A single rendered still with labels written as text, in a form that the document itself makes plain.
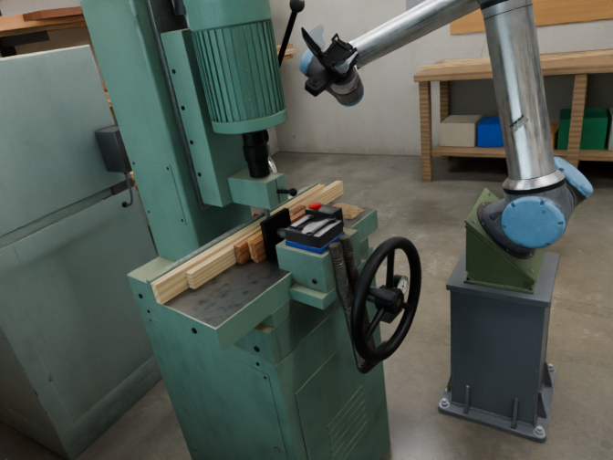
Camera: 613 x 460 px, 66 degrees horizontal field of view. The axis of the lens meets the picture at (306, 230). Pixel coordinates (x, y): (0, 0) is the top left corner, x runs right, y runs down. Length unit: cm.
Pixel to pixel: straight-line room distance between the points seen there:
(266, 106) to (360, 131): 373
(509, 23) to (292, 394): 101
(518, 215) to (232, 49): 81
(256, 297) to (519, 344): 98
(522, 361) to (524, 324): 15
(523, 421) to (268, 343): 111
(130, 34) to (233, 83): 29
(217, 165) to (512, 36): 76
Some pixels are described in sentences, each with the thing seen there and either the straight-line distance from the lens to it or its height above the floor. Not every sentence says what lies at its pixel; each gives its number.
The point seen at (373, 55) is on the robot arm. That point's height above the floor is 126.
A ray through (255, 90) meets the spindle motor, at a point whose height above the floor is 128.
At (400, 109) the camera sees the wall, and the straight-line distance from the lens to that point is 456.
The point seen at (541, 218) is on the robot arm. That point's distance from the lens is 132.
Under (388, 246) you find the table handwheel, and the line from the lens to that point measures 101.
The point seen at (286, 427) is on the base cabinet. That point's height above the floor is 51.
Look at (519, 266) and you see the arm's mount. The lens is 156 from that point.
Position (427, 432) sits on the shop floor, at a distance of 189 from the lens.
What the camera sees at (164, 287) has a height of 93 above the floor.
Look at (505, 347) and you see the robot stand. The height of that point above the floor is 34.
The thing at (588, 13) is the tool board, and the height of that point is 110.
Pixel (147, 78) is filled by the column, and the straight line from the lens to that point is 121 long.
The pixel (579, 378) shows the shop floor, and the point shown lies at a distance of 218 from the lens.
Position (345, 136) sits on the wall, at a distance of 485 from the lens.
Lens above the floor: 143
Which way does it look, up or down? 25 degrees down
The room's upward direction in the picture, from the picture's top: 9 degrees counter-clockwise
